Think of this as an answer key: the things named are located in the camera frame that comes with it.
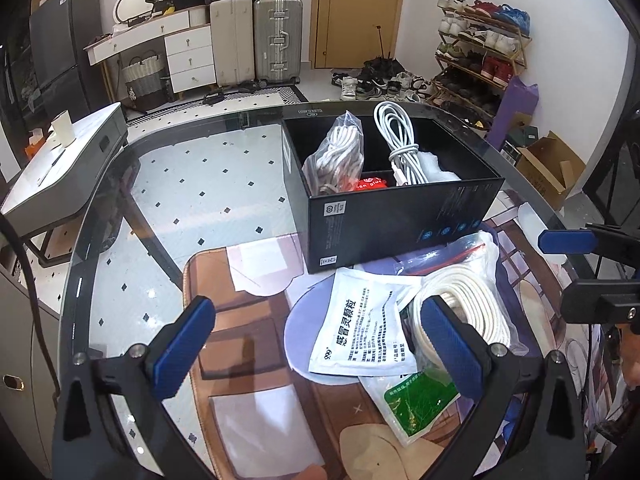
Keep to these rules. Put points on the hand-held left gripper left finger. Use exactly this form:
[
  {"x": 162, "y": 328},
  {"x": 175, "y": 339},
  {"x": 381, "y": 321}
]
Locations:
[{"x": 182, "y": 355}]

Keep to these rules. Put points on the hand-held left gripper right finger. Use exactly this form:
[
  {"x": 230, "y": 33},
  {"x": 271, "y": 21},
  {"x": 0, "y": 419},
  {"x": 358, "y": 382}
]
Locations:
[{"x": 452, "y": 350}]

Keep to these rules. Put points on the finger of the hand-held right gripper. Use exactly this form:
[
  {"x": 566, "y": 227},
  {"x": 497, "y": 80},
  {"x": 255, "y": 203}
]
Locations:
[
  {"x": 567, "y": 241},
  {"x": 580, "y": 302}
]

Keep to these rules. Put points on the green medicine packet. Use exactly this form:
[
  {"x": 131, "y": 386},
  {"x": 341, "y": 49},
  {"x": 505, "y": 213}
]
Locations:
[{"x": 425, "y": 400}]

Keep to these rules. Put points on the white medicine sachet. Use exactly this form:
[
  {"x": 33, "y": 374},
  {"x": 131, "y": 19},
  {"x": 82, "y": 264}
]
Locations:
[{"x": 360, "y": 325}]

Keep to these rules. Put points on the black cardboard box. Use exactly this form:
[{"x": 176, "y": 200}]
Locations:
[{"x": 380, "y": 225}]

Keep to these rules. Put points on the white foam sheet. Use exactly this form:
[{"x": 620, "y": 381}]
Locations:
[{"x": 440, "y": 167}]

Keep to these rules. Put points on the red balloon packet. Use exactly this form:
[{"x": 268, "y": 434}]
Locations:
[{"x": 367, "y": 183}]

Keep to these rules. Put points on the person's right hand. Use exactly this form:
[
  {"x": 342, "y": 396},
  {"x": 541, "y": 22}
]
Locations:
[{"x": 631, "y": 357}]

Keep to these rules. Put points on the person's left hand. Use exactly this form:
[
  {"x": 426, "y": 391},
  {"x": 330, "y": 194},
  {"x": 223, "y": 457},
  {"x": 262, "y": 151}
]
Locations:
[{"x": 306, "y": 473}]

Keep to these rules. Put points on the open cardboard box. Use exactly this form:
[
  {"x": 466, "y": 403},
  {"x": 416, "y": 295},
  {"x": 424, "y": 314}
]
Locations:
[{"x": 550, "y": 170}]

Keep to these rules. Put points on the printed desk mat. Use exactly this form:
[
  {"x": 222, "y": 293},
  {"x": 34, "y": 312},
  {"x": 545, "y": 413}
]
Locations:
[{"x": 250, "y": 320}]

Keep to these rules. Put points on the dark green box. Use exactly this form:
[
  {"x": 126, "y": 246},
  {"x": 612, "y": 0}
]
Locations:
[{"x": 520, "y": 140}]

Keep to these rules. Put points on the purple yoga mat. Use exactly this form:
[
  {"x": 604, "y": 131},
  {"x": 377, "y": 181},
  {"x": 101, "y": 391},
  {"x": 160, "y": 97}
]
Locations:
[{"x": 515, "y": 110}]

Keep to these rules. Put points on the gray side cabinet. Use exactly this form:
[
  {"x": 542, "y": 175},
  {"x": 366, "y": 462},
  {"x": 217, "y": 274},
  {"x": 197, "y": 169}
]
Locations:
[{"x": 20, "y": 360}]

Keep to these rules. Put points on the wooden shoe rack with shoes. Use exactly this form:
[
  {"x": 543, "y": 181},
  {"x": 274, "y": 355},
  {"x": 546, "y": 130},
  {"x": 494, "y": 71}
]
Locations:
[{"x": 480, "y": 55}]

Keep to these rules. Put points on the white coffee table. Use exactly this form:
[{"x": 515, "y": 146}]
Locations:
[{"x": 55, "y": 180}]

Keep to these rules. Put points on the pile of shoes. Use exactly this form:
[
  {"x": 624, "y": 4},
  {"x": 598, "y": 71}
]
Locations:
[{"x": 380, "y": 82}]

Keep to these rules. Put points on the orange tissue box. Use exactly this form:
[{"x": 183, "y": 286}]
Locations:
[{"x": 32, "y": 147}]

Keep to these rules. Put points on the pale green cup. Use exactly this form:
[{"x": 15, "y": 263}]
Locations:
[{"x": 63, "y": 127}]

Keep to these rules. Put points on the black hand grip trainer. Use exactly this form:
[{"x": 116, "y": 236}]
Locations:
[{"x": 212, "y": 97}]

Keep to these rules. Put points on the black tripod stick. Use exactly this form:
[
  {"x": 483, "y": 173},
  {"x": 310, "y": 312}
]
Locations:
[{"x": 384, "y": 45}]

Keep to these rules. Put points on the woven laundry basket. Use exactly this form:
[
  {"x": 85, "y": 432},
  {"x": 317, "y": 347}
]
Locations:
[{"x": 144, "y": 82}]

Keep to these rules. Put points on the white drawer unit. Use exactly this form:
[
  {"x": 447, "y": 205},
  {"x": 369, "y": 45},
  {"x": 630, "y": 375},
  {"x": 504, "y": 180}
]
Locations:
[{"x": 190, "y": 60}]

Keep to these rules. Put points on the wooden door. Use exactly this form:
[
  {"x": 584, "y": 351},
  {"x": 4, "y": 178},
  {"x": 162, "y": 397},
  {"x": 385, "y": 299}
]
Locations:
[{"x": 360, "y": 15}]

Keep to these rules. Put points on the beige suitcase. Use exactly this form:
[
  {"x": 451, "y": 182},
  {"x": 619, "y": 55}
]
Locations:
[{"x": 232, "y": 42}]

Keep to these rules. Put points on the white dressing desk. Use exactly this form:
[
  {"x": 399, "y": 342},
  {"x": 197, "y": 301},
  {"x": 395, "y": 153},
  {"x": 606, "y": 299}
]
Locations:
[{"x": 145, "y": 35}]

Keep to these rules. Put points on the gray refrigerator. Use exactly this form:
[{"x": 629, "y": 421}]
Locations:
[{"x": 62, "y": 50}]

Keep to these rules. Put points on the silver suitcase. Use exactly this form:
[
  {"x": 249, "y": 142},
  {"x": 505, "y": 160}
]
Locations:
[{"x": 277, "y": 40}]

